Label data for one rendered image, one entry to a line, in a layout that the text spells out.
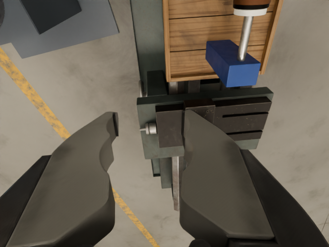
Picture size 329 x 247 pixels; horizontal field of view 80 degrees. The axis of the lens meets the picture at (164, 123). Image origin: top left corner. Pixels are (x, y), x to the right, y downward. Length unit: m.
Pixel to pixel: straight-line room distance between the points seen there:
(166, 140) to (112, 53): 1.03
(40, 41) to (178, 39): 0.52
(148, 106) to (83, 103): 1.21
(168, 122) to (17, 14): 0.51
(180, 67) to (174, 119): 0.19
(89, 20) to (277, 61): 1.56
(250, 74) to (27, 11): 0.51
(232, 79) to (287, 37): 1.43
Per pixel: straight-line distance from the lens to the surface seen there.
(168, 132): 0.77
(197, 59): 0.74
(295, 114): 2.43
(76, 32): 0.87
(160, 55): 1.08
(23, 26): 0.54
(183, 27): 0.70
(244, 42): 0.54
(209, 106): 0.67
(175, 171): 1.12
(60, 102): 1.96
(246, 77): 0.56
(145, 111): 0.76
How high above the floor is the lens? 1.56
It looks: 53 degrees down
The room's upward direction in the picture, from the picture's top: 172 degrees clockwise
